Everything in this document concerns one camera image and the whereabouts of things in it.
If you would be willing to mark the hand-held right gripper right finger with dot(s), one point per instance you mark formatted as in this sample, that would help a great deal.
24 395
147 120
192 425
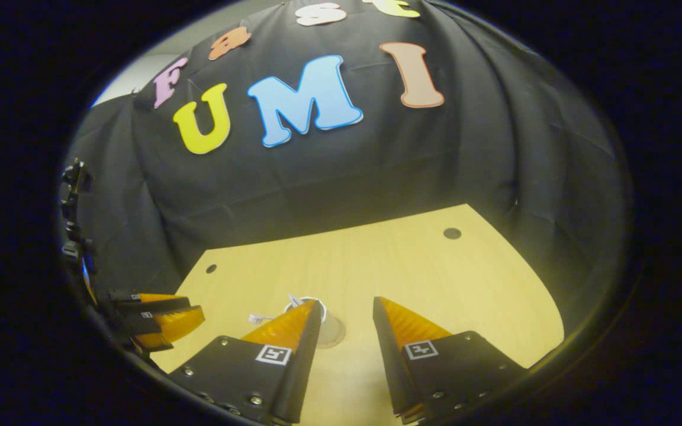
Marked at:
389 361

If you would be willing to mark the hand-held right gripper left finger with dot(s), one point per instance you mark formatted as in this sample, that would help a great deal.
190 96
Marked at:
305 361

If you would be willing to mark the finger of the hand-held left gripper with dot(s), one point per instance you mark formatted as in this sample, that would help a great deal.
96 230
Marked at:
142 325
140 303

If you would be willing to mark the round cork coaster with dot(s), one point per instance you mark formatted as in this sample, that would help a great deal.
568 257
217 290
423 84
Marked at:
336 343

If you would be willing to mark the white cup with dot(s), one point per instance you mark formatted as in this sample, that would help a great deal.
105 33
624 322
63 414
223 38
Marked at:
332 325

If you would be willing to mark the wooden desktop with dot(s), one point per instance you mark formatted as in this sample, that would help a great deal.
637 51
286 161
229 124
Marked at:
406 260

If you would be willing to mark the black equipment stand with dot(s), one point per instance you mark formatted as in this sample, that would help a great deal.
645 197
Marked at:
74 177

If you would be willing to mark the black backdrop cloth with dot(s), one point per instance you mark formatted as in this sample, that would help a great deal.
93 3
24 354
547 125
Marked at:
436 165

